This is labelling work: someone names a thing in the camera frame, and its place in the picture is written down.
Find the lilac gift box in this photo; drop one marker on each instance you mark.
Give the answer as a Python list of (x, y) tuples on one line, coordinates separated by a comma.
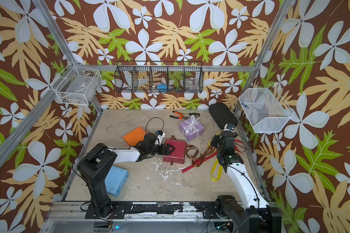
[(194, 135)]

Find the brown ribbon bow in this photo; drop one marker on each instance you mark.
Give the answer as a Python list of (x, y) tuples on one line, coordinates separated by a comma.
[(180, 149)]

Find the blue gift box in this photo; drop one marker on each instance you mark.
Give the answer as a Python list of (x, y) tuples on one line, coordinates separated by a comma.
[(115, 180)]

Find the black oval case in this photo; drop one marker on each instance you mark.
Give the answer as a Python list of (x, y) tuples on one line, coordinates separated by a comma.
[(222, 115)]

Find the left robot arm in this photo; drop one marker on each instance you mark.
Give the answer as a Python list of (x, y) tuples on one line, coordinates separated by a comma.
[(94, 167)]

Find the yellow ribbon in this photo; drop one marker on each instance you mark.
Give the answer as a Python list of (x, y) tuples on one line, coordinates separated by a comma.
[(217, 169)]

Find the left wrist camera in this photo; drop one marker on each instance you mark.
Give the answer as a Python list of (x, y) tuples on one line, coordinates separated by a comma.
[(159, 137)]

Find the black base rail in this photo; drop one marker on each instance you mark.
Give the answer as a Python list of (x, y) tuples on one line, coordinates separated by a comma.
[(121, 210)]

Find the black wire basket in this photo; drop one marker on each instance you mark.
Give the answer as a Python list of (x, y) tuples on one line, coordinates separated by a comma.
[(178, 76)]

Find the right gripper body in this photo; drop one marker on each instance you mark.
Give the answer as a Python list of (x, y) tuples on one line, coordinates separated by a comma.
[(217, 142)]

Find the red ribbon bow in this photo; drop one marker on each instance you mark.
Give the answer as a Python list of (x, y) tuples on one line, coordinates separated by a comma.
[(197, 159)]

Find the magenta gift box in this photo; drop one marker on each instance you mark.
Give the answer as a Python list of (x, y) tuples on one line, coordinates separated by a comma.
[(178, 156)]

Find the white wire basket left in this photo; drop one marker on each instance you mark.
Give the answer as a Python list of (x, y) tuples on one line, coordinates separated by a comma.
[(77, 85)]

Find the orange handled pliers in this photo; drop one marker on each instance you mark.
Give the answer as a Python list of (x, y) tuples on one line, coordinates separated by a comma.
[(180, 115)]

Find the white mesh basket right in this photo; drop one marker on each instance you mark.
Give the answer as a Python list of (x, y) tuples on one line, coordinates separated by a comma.
[(265, 109)]

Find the blue item in basket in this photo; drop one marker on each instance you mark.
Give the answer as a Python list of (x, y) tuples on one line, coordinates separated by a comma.
[(162, 88)]

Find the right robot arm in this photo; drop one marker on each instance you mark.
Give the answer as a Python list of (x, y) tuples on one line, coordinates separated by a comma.
[(254, 214)]

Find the white ribbon bow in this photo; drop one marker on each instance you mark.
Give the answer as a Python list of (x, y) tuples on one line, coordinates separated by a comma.
[(191, 127)]

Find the orange gift box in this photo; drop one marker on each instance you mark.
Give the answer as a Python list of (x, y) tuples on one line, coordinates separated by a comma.
[(135, 136)]

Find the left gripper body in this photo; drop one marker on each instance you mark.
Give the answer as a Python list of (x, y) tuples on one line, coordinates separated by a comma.
[(155, 150)]

